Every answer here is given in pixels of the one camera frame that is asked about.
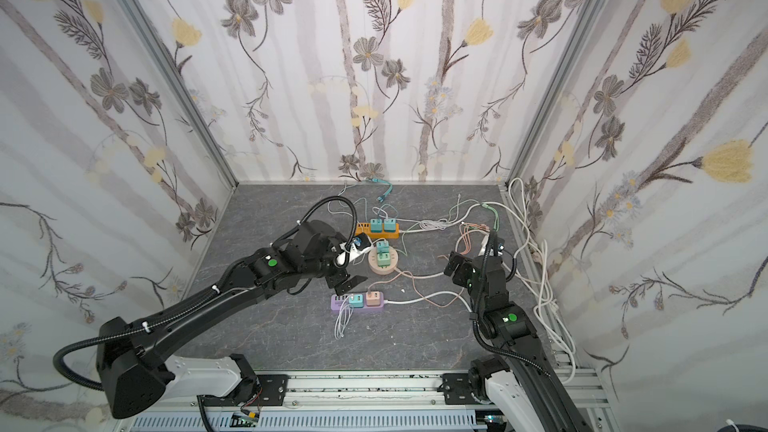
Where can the light green charger adapter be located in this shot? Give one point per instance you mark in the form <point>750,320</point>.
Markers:
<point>383,260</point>

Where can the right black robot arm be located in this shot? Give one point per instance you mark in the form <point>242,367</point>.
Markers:
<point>517,378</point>

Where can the round pink power socket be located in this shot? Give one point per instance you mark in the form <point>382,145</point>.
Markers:
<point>371,259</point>

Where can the orange power strip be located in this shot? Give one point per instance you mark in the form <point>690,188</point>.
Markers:
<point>363,227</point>

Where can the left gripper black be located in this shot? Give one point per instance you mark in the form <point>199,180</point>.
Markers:
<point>339,269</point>

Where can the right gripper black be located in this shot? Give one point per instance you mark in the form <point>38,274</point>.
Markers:
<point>459,267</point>

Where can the teal charger adapter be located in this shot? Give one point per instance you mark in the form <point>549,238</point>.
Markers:
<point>376,226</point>
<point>356,301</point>
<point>382,246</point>
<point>389,225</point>

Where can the pink charger adapter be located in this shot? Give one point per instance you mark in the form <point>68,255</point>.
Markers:
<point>374,299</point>

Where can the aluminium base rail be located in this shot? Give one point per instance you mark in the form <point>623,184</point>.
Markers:
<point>422,400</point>

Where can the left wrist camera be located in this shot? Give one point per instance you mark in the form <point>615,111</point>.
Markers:
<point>360,245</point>

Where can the purple power strip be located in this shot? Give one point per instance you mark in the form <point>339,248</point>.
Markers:
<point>337,302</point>

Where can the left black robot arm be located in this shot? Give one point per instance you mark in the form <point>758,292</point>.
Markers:
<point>136,364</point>

